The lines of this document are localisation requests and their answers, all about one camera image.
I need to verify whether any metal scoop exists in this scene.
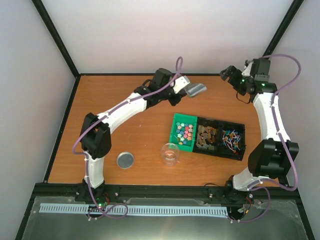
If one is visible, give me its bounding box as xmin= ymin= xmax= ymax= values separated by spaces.
xmin=185 ymin=83 xmax=207 ymax=98

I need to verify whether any green candy bin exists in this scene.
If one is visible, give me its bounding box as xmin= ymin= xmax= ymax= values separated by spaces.
xmin=169 ymin=113 xmax=198 ymax=152

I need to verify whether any black popsicle candy bin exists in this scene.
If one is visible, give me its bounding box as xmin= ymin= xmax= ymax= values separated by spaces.
xmin=192 ymin=117 xmax=222 ymax=157

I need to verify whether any black lollipop candy bin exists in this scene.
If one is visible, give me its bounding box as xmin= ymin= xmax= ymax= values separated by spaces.
xmin=217 ymin=121 xmax=246 ymax=161

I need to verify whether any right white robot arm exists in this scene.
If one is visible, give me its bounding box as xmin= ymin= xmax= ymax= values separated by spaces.
xmin=219 ymin=56 xmax=299 ymax=204

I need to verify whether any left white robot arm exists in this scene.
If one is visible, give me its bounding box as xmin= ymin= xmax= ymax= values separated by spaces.
xmin=79 ymin=68 xmax=190 ymax=202

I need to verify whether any clear plastic jar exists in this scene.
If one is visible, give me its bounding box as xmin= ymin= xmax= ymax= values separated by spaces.
xmin=161 ymin=143 xmax=180 ymax=167

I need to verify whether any silver jar lid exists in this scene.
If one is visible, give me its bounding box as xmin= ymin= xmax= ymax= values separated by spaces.
xmin=116 ymin=151 xmax=135 ymax=169

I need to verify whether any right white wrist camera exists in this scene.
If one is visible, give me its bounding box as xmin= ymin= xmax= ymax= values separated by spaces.
xmin=241 ymin=59 xmax=253 ymax=77

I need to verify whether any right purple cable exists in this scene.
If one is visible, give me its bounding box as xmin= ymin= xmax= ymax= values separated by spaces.
xmin=229 ymin=53 xmax=302 ymax=224

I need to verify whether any purple cable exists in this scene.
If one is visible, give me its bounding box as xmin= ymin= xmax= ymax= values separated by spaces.
xmin=229 ymin=53 xmax=302 ymax=224
xmin=71 ymin=56 xmax=184 ymax=221

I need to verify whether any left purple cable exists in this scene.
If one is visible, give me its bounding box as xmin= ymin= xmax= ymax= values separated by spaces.
xmin=71 ymin=56 xmax=184 ymax=221

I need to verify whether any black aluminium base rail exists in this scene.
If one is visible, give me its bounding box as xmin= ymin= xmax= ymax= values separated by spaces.
xmin=32 ymin=183 xmax=300 ymax=204

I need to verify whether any light blue cable duct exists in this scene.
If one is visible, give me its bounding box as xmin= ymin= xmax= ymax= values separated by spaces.
xmin=38 ymin=203 xmax=228 ymax=218

